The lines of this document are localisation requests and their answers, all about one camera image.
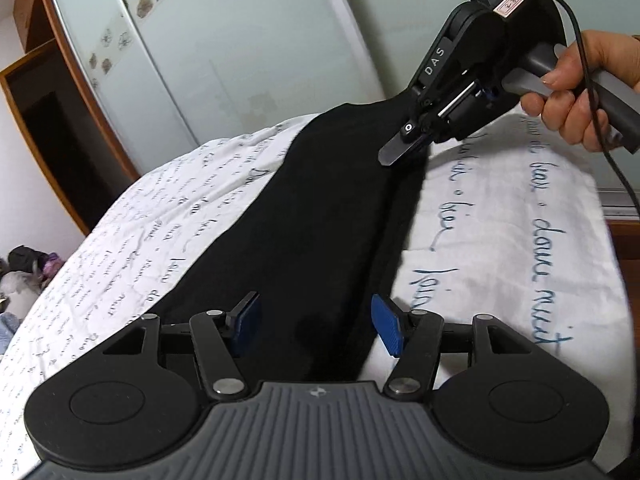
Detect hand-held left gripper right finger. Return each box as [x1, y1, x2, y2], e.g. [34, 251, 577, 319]
[371, 294, 547, 402]

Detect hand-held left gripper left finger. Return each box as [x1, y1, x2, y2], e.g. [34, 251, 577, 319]
[102, 291, 262, 402]

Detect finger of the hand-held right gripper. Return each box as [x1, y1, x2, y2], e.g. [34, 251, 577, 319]
[378, 120, 432, 167]

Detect black pants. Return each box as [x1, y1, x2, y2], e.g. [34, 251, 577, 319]
[154, 102, 437, 387]

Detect person's right hand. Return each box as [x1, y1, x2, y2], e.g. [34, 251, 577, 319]
[520, 29, 640, 154]

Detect white printed bed sheet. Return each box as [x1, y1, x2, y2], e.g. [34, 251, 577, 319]
[0, 106, 632, 480]

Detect wardrobe with frosted sliding doors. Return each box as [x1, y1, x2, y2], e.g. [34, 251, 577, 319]
[39, 0, 640, 173]

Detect pile of clothes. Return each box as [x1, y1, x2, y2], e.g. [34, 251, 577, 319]
[0, 244, 67, 356]

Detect wooden open cabinet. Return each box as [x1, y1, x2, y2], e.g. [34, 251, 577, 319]
[0, 52, 142, 241]

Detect black cable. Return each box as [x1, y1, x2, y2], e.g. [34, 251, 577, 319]
[546, 0, 640, 213]

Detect brown wooden bed frame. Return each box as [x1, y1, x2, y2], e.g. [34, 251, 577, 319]
[602, 217, 640, 286]

